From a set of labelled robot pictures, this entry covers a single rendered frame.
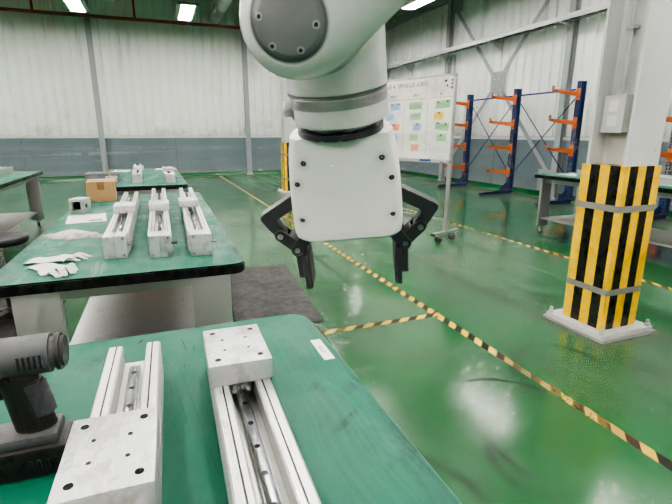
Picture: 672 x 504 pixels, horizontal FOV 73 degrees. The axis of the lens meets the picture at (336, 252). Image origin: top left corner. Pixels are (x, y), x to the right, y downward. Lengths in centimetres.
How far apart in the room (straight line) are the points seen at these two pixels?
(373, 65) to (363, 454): 63
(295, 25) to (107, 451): 56
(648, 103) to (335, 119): 308
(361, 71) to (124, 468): 52
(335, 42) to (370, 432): 70
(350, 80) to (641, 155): 309
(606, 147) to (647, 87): 43
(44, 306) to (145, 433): 141
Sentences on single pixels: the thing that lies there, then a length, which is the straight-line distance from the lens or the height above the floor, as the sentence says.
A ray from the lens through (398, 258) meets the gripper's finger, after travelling 45.
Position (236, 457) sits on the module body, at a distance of 70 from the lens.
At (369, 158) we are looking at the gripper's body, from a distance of 39.
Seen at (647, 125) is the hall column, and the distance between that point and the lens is 339.
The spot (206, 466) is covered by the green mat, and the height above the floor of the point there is 78.
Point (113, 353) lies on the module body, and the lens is 104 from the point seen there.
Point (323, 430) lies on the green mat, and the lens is 88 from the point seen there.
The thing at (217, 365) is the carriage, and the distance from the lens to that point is 84.
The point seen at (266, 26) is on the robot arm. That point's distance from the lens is 29.
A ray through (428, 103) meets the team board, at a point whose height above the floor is 164.
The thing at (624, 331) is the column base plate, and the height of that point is 4.
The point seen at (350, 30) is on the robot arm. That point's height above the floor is 135.
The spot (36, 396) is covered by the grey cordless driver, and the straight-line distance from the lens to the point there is 86.
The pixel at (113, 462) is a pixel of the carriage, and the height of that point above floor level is 90.
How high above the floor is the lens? 129
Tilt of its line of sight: 15 degrees down
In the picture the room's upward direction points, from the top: straight up
